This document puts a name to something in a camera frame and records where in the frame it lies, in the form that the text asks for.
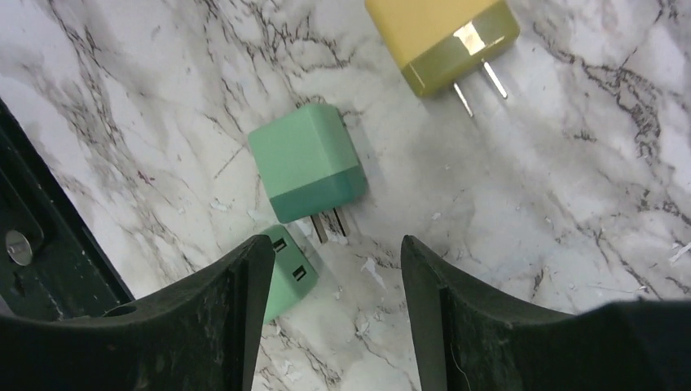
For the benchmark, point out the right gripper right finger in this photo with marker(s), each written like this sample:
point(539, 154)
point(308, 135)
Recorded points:
point(468, 335)

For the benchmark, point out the green plug adapter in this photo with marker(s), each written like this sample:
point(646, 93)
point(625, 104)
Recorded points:
point(293, 275)
point(308, 165)

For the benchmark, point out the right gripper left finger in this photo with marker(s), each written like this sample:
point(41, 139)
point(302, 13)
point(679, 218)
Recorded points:
point(200, 333)

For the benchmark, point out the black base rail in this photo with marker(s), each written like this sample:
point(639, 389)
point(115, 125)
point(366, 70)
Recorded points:
point(52, 267)

